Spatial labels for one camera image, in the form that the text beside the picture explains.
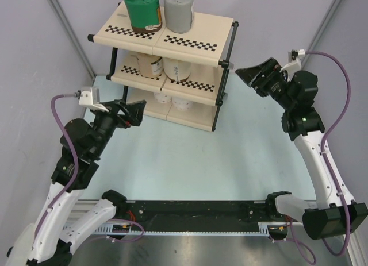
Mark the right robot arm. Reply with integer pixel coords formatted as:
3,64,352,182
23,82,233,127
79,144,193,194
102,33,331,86
235,57,367,240

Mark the white flowered paper roll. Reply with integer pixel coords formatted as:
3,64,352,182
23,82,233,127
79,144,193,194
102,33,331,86
172,97,193,111

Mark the grey paper roll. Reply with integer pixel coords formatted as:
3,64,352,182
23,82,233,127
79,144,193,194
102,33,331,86
164,0,194,34

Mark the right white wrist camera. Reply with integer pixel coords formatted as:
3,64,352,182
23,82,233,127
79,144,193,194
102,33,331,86
281,49,306,75

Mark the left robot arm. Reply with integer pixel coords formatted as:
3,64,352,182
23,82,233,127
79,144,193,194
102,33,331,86
6,99,147,265

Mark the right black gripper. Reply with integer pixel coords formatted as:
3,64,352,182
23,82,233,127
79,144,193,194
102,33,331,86
235,57,296,110

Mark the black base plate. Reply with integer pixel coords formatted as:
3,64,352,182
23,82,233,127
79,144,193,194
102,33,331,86
107,200,290,240

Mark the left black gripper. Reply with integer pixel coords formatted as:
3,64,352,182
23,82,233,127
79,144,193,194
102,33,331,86
91,98,146,157

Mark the brown paper roll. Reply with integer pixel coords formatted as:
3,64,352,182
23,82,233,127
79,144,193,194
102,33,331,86
136,53,163,78

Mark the beige three-tier shelf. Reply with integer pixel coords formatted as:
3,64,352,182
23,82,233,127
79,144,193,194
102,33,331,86
87,4,239,132

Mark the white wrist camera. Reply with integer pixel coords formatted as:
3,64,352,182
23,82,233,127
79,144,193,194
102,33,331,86
78,87,109,112
281,49,306,75

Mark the cream paper roll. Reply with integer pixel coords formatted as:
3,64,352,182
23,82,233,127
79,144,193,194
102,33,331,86
163,57,191,82

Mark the grey slotted cable duct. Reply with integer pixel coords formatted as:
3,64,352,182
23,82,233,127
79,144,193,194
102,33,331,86
91,222,271,237

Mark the green paper roll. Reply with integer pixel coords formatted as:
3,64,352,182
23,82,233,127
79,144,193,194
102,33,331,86
124,0,162,33

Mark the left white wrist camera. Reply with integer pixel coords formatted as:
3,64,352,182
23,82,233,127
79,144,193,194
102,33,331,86
78,87,109,112

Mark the white dotted paper roll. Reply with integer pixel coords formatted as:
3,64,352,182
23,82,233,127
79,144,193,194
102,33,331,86
154,92,172,103

